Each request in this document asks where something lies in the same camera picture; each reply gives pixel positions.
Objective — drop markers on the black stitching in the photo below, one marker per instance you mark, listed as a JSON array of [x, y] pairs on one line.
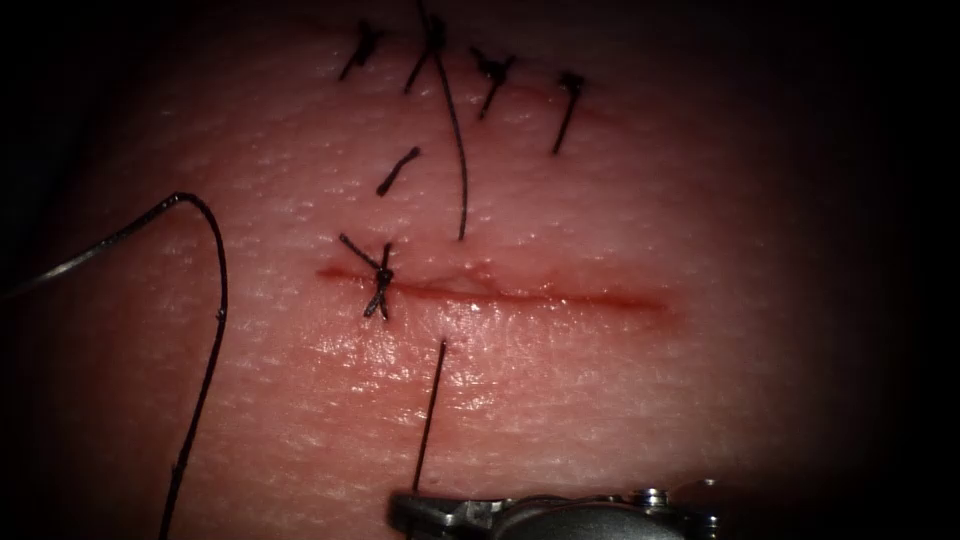
[[493, 71], [383, 277]]

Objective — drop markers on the right arm needle driver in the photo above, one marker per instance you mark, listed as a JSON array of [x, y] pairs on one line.
[[592, 520]]

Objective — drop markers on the short black thread piece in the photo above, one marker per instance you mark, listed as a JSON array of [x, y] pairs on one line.
[[397, 172]]

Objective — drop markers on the tissue pad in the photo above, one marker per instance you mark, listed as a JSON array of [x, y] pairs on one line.
[[600, 390]]

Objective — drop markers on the right arm needle driver jaw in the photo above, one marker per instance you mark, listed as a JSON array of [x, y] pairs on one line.
[[450, 514]]

